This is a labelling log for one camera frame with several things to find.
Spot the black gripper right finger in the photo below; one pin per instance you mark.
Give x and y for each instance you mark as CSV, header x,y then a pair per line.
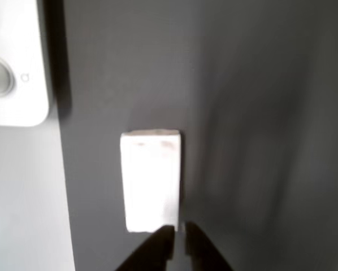
x,y
205,251

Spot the white rectangular block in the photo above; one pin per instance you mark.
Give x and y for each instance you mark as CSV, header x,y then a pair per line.
x,y
150,180

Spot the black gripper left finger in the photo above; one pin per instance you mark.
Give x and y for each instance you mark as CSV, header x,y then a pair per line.
x,y
152,251

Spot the white device with knob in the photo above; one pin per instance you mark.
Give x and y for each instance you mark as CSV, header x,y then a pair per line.
x,y
13,34

